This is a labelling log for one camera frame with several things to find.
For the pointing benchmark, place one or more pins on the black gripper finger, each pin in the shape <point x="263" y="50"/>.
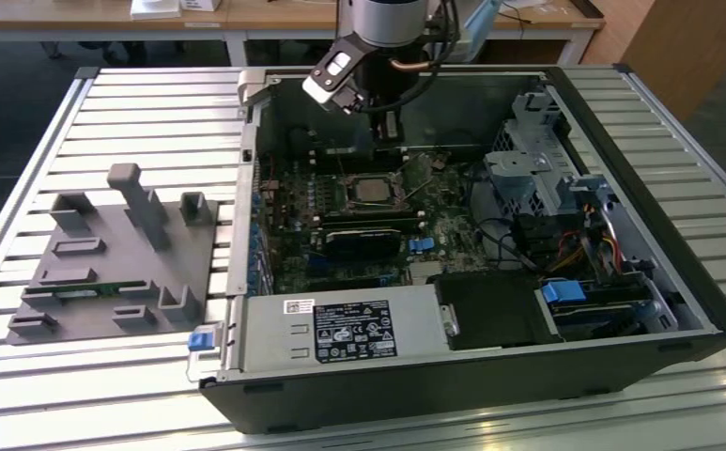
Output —
<point x="382" y="131"/>

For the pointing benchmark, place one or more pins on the silver CPU plate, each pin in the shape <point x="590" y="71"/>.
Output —
<point x="374" y="190"/>

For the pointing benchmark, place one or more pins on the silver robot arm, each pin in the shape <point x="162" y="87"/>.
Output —
<point x="387" y="21"/>

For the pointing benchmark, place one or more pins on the black RAM slot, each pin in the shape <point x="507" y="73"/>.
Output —
<point x="368" y="218"/>
<point x="368" y="222"/>
<point x="368" y="214"/>

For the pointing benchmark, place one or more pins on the black plastic bay cover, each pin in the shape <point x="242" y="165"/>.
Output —
<point x="494" y="310"/>

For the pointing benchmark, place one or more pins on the green motherboard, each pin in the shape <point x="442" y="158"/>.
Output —
<point x="456" y="225"/>

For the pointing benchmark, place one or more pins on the grey metal drive cage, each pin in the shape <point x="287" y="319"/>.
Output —
<point x="519" y="178"/>

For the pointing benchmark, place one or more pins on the black graphics card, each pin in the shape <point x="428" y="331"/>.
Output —
<point x="362" y="244"/>

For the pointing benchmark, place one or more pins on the blue board connector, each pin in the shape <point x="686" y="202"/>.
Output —
<point x="420" y="245"/>

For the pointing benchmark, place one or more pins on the silver chipset heatsink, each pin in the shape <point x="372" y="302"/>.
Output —
<point x="428" y="272"/>

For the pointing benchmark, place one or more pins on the white box with label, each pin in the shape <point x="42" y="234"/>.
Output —
<point x="202" y="4"/>

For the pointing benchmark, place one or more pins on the plain white box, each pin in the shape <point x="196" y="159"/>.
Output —
<point x="155" y="11"/>

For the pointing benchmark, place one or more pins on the hard disk in blue carrier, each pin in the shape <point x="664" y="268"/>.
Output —
<point x="563" y="291"/>

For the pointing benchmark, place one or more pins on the silver power supply unit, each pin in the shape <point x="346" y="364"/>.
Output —
<point x="268" y="338"/>

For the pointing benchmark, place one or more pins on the wooden cabinet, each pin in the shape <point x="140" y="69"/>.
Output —
<point x="682" y="47"/>

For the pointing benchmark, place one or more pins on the grey parts rack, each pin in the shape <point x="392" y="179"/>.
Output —
<point x="118" y="263"/>

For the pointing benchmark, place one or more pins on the blue plastic case latch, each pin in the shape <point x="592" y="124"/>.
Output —
<point x="200" y="342"/>

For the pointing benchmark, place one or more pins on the green RAM stick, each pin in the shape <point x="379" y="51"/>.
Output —
<point x="108" y="287"/>

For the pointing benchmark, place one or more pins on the black PC case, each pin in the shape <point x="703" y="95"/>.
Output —
<point x="399" y="399"/>

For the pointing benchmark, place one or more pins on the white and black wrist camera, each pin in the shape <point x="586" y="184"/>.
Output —
<point x="331" y="68"/>

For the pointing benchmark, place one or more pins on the wooden desk with white frame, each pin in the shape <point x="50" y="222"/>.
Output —
<point x="55" y="21"/>

